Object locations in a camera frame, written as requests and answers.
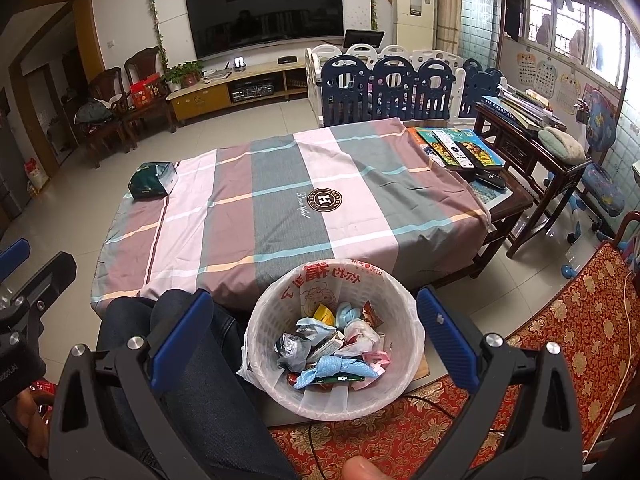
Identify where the dark wooden side table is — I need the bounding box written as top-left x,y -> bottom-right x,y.
472,102 -> 593,258

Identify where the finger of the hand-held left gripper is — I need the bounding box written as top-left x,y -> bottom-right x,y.
20,251 -> 78,332
0,238 -> 31,283

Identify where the window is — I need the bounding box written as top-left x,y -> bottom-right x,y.
522,0 -> 631,78

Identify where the dark hanging garment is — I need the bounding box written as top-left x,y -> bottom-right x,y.
504,0 -> 523,43

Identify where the person's right leg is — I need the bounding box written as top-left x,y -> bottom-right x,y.
150,290 -> 311,480

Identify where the wooden television cabinet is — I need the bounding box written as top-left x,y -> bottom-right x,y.
166,60 -> 311,123

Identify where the black remote control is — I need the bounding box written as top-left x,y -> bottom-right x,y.
475,170 -> 507,190

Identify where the person's left leg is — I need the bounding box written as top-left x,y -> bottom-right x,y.
95,297 -> 163,441

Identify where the grey-green cushion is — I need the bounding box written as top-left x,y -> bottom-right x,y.
537,126 -> 586,165

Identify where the audio receiver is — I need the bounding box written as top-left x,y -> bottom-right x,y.
229,82 -> 276,103

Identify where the white remote control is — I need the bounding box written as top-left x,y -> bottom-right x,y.
431,129 -> 474,169

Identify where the black cable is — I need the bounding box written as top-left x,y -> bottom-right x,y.
305,394 -> 453,480

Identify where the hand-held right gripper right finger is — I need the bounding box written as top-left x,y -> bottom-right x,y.
415,286 -> 586,480

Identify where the plaid tablecloth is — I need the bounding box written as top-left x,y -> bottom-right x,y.
90,117 -> 493,318

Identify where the white plastic bag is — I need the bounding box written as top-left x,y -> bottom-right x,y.
344,319 -> 382,352

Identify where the white lined trash bin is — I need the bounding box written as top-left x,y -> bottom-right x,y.
236,259 -> 426,418

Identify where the blue face mask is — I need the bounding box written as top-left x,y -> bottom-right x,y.
334,301 -> 362,330

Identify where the grey refrigerator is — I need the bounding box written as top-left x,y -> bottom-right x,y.
0,90 -> 31,218

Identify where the carved wooden armchair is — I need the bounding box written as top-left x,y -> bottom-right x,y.
122,46 -> 178,151
75,66 -> 131,168

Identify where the red gold patterned sofa cover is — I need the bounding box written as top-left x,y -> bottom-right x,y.
270,240 -> 640,480

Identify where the dark green crumpled bag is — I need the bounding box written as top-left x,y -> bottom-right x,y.
127,161 -> 178,202

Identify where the white and navy playpen fence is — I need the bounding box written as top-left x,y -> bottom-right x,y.
305,42 -> 506,128

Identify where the stack of books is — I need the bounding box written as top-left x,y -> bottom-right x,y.
497,87 -> 563,131

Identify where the black monitor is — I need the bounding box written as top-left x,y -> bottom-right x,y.
342,30 -> 386,51

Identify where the pink wrapper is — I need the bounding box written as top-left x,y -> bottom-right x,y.
361,349 -> 392,377

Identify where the person's right hand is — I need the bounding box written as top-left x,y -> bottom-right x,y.
342,456 -> 393,480

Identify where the person's left hand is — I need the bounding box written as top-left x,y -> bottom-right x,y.
14,390 -> 52,457

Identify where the beige curtain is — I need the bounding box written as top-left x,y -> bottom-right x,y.
432,0 -> 463,53

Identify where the spread of picture books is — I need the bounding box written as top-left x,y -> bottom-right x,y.
407,127 -> 506,170

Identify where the flat-screen television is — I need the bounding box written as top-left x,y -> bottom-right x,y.
184,0 -> 345,60

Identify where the white red sack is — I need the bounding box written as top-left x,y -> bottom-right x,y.
24,157 -> 51,193

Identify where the potted green plant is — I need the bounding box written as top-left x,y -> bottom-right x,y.
165,60 -> 205,92

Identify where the person's leg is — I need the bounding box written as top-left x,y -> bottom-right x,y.
150,290 -> 311,480
95,297 -> 163,441

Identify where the white wall chart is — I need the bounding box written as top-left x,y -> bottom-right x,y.
557,72 -> 581,116
515,50 -> 536,86
534,60 -> 557,98

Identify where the red gift box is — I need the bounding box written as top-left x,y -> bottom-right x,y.
130,74 -> 163,108

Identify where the white plastic wastebasket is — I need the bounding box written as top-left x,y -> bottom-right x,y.
242,259 -> 427,422

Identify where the floor-standing air conditioner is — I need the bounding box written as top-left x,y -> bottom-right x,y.
395,0 -> 436,51

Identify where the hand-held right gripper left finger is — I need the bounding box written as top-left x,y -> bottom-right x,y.
47,289 -> 221,480

